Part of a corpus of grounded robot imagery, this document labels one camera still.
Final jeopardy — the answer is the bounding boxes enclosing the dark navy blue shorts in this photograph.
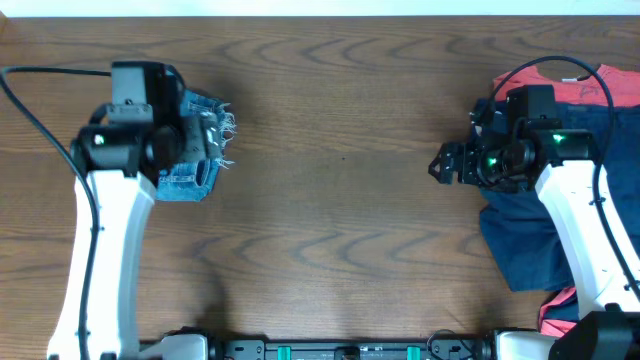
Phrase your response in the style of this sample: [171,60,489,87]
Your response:
[479,106,639,291]

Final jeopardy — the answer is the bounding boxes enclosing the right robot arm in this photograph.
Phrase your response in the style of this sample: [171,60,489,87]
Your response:
[428,85,639,359]

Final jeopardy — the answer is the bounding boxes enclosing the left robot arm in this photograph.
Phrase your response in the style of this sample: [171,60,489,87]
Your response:
[46,61,226,359]

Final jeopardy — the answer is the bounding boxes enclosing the folded light blue denim shorts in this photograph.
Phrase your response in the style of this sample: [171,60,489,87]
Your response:
[156,90,237,202]

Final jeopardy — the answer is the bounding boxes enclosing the red orange t-shirt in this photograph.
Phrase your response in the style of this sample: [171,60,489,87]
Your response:
[495,65,639,107]

